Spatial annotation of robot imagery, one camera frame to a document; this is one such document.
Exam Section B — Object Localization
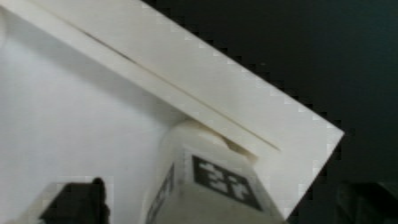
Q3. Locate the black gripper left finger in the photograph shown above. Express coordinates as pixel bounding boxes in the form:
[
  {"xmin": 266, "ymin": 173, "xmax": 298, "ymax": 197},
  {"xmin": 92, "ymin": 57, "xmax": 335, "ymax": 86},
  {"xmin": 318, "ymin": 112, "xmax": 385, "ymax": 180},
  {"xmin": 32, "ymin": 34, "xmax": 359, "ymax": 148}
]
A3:
[{"xmin": 39, "ymin": 177, "xmax": 110, "ymax": 224}]

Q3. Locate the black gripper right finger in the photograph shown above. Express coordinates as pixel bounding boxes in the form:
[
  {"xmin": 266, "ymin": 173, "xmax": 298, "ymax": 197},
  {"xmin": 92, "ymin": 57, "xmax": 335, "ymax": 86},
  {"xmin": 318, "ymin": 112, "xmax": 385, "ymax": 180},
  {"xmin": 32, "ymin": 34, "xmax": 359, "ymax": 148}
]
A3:
[{"xmin": 334, "ymin": 182, "xmax": 398, "ymax": 224}]

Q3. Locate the white square tabletop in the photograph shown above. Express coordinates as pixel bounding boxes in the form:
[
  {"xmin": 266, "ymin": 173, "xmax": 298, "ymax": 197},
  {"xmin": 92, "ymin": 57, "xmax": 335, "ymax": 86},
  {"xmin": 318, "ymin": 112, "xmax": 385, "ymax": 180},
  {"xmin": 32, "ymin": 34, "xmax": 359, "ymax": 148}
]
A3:
[{"xmin": 0, "ymin": 0, "xmax": 261, "ymax": 224}]

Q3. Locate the white L-shaped fixture wall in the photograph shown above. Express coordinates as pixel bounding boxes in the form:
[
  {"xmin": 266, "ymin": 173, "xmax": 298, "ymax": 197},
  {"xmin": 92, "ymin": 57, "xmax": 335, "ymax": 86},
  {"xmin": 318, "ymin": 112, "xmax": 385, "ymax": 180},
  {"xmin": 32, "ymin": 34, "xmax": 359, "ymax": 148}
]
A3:
[{"xmin": 33, "ymin": 0, "xmax": 343, "ymax": 214}]

